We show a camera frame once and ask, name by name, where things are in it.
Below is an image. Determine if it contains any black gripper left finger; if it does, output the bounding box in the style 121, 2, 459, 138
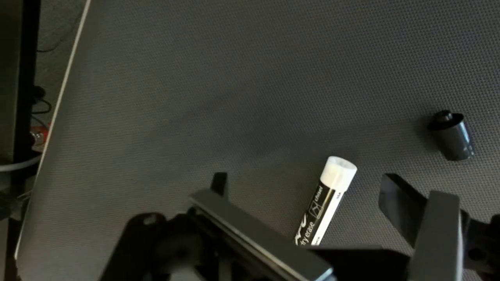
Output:
190, 173, 334, 281

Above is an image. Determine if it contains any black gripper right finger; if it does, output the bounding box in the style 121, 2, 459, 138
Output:
377, 173, 462, 281

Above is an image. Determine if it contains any white black dry-erase marker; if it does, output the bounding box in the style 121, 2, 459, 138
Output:
293, 156, 357, 247

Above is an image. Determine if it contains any black marker cap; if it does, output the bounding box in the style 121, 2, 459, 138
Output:
427, 109, 474, 161

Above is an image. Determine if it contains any dark grey chair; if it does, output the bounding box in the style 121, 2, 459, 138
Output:
16, 0, 500, 281

